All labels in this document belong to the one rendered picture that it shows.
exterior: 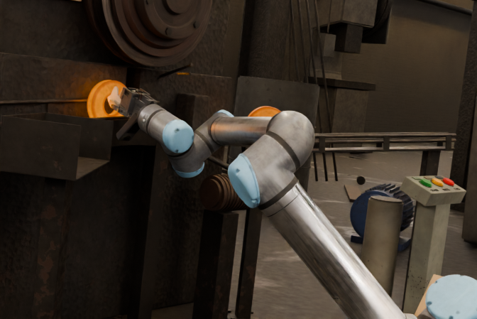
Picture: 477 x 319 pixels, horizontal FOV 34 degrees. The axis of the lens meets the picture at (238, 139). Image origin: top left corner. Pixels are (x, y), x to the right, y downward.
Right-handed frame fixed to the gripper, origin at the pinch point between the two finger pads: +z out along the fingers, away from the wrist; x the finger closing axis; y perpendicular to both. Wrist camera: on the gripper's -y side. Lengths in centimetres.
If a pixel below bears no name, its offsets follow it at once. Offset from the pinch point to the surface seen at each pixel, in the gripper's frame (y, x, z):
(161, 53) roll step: 17.2, -14.2, -1.1
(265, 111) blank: 5, -55, -17
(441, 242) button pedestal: -13, -84, -84
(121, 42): 18.5, 1.4, 1.1
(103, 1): 29.7, 9.6, 4.3
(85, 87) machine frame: 0.9, 6.1, 6.1
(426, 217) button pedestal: -5, -76, -79
